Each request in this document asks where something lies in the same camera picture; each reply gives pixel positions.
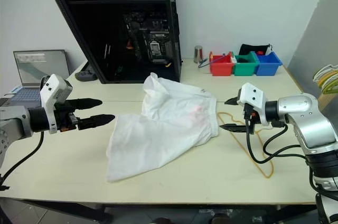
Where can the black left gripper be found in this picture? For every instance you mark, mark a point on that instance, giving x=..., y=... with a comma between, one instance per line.
x=64, y=118

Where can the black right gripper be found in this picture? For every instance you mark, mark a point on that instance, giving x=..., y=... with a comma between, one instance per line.
x=250, y=115

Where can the white elastic-waist shorts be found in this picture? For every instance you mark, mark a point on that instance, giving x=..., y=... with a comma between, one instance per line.
x=158, y=134

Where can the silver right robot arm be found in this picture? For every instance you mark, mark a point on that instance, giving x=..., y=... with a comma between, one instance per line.
x=298, y=105

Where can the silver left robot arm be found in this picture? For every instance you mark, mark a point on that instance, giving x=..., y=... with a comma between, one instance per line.
x=13, y=121

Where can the grey game controller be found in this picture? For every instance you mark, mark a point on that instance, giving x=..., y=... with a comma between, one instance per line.
x=84, y=75

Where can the green plastic bin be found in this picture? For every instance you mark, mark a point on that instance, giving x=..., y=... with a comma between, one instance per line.
x=244, y=69

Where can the red plastic bin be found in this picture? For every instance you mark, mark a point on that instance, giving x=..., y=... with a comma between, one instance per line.
x=220, y=69

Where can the small printed cardboard box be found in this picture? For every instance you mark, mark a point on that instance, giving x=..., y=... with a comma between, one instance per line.
x=233, y=59

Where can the blue plastic bin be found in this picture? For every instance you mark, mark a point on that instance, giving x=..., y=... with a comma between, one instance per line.
x=266, y=68

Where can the orange spool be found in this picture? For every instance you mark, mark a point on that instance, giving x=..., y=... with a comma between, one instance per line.
x=211, y=56

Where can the small red object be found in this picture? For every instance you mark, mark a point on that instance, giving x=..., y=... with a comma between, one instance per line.
x=260, y=52

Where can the black fabric pouch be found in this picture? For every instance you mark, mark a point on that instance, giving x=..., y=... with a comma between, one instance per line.
x=251, y=48

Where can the grey laptop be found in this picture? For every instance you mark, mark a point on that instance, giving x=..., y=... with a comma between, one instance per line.
x=39, y=68

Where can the metal cup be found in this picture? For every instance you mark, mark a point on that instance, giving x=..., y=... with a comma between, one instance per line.
x=198, y=55

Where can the black open computer case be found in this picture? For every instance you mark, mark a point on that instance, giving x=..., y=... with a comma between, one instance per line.
x=105, y=36

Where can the white and blue packet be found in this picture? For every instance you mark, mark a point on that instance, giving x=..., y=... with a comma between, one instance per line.
x=11, y=90

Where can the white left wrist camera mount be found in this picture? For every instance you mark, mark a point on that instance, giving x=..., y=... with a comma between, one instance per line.
x=52, y=89

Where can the black table frame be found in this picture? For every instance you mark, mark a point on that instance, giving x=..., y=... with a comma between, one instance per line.
x=79, y=209

